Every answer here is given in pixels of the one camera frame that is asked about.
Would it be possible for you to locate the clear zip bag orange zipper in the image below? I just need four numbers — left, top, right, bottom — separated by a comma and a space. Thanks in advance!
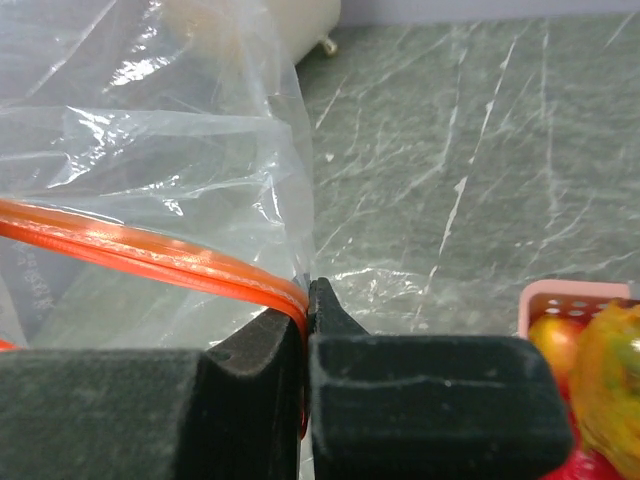
0, 0, 431, 449

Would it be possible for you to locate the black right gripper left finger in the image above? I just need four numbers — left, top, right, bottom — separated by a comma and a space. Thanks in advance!
1, 310, 304, 479

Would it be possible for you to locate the orange toy pineapple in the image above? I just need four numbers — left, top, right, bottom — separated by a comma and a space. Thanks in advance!
569, 299, 639, 479

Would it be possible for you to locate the pink perforated plastic basket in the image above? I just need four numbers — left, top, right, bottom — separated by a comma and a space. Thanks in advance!
517, 279, 639, 338

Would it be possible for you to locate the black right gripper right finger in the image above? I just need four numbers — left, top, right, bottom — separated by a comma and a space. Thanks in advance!
308, 278, 574, 479

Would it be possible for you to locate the cream cylindrical drawer cabinet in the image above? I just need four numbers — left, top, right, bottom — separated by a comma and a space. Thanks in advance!
162, 1, 341, 63

